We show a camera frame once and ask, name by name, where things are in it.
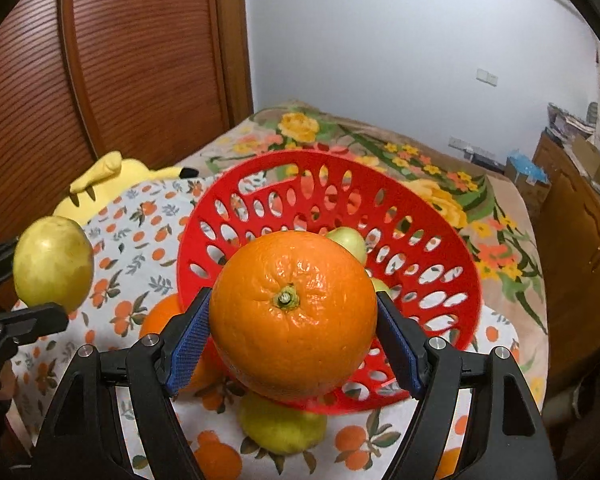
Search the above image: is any large orange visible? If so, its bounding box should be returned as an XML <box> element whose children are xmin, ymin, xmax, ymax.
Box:
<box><xmin>140</xmin><ymin>288</ymin><xmax>223</xmax><ymax>396</ymax></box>
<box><xmin>209</xmin><ymin>231</ymin><xmax>377</xmax><ymax>402</ymax></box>

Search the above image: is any large green apple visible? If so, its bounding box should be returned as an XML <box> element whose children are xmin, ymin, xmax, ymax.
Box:
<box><xmin>326</xmin><ymin>226</ymin><xmax>367</xmax><ymax>266</ymax></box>

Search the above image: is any yellow lemon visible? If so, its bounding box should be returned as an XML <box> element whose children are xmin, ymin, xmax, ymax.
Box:
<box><xmin>370</xmin><ymin>278</ymin><xmax>391</xmax><ymax>295</ymax></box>

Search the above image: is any person's hand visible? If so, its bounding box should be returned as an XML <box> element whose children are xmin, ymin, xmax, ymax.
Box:
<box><xmin>0</xmin><ymin>361</ymin><xmax>17</xmax><ymax>401</ymax></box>

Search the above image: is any small distant tangerine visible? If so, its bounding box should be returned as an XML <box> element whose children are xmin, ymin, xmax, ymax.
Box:
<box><xmin>434</xmin><ymin>448</ymin><xmax>460</xmax><ymax>480</ymax></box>

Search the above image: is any red plastic fruit basket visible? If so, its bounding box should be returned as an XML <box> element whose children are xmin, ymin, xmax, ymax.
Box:
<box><xmin>176</xmin><ymin>151</ymin><xmax>481</xmax><ymax>415</ymax></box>

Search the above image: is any yellow plush toy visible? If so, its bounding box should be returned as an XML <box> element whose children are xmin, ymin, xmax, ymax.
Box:
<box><xmin>53</xmin><ymin>151</ymin><xmax>199</xmax><ymax>226</ymax></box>

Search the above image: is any orange-print white cloth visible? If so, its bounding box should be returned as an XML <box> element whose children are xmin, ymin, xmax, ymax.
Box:
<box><xmin>7</xmin><ymin>173</ymin><xmax>522</xmax><ymax>480</ymax></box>

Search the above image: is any greenish yellow citrus fruit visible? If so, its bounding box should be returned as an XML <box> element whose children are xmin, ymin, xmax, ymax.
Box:
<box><xmin>237</xmin><ymin>392</ymin><xmax>327</xmax><ymax>456</ymax></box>

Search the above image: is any wooden sideboard cabinet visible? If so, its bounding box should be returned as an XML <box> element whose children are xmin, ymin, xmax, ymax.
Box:
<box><xmin>532</xmin><ymin>132</ymin><xmax>600</xmax><ymax>396</ymax></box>

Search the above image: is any blue-topped cardboard box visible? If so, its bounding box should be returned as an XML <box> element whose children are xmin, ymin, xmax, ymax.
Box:
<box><xmin>505</xmin><ymin>151</ymin><xmax>550</xmax><ymax>219</ymax></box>

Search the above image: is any wooden louvered wardrobe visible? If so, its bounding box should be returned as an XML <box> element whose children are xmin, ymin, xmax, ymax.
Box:
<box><xmin>0</xmin><ymin>0</ymin><xmax>253</xmax><ymax>243</ymax></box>

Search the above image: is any cardboard box on cabinet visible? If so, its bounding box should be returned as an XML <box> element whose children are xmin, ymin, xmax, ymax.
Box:
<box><xmin>571</xmin><ymin>136</ymin><xmax>600</xmax><ymax>185</ymax></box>

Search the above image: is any white wall switch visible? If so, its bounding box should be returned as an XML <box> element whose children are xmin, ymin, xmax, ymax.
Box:
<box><xmin>476</xmin><ymin>68</ymin><xmax>498</xmax><ymax>87</ymax></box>

